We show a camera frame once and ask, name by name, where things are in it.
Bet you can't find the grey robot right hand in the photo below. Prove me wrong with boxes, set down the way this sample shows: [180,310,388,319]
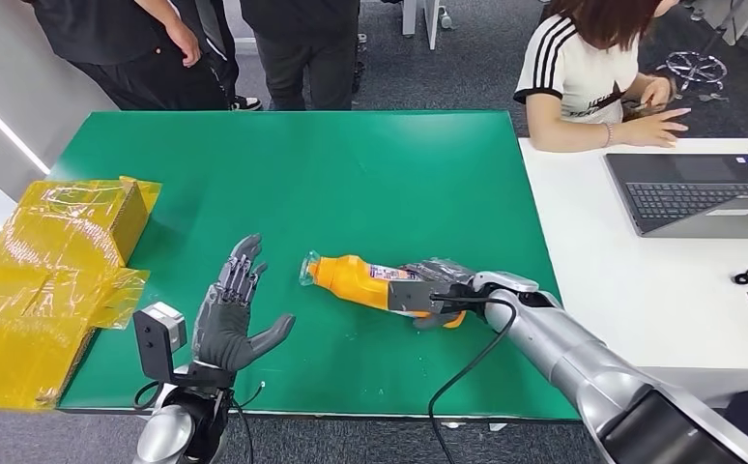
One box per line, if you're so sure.
[399,257,485,330]

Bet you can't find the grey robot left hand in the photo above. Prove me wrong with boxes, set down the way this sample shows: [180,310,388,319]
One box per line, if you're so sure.
[191,233,297,373]

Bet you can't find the orange detergent bottle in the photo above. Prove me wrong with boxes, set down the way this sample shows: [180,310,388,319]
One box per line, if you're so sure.
[298,249,468,330]

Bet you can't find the yellow taped cardboard box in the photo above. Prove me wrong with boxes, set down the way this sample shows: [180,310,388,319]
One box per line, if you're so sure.
[0,174,162,411]

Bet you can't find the seated person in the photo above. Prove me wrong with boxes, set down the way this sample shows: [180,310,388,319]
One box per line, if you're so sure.
[513,0,692,154]

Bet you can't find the standing person in dark trousers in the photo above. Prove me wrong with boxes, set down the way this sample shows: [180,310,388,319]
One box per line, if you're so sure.
[239,0,362,111]

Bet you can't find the seated person's right hand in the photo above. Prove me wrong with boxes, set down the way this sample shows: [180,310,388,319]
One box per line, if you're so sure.
[619,107,692,149]

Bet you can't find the seated person's hand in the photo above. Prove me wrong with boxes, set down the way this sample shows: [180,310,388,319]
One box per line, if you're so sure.
[619,107,692,149]
[639,76,675,109]

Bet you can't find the white desk legs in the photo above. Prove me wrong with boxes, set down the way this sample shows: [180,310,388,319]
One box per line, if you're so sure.
[402,0,443,50]

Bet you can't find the dark grey laptop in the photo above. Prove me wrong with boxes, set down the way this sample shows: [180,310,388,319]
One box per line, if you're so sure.
[604,152,748,241]

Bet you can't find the standing person in dark jacket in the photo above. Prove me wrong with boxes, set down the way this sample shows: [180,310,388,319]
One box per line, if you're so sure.
[175,0,265,111]

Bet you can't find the seated person's left hand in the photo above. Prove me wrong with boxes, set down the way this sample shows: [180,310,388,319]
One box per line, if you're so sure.
[639,76,675,109]

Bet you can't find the standing person's hand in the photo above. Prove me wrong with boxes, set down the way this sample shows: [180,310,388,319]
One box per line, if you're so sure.
[165,22,202,69]

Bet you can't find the standing person in black shirt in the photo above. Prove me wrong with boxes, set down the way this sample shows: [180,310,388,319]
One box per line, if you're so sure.
[18,0,231,111]

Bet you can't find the chrome office chair base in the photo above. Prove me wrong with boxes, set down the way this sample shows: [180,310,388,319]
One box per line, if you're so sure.
[655,49,729,103]

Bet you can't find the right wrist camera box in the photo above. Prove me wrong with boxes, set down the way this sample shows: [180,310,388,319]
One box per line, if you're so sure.
[388,279,453,316]

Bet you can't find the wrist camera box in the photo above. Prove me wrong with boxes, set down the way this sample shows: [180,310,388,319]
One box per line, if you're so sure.
[388,279,453,316]
[132,302,188,384]

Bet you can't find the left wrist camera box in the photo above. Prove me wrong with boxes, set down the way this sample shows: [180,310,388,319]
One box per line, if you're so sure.
[132,302,188,384]

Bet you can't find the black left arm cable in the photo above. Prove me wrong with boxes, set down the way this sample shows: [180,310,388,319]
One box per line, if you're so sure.
[133,381,267,464]

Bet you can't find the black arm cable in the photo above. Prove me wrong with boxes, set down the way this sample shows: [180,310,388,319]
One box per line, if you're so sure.
[426,293,519,464]
[133,381,267,464]

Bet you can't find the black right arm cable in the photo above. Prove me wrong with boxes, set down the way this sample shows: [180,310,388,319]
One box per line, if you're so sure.
[426,293,519,464]

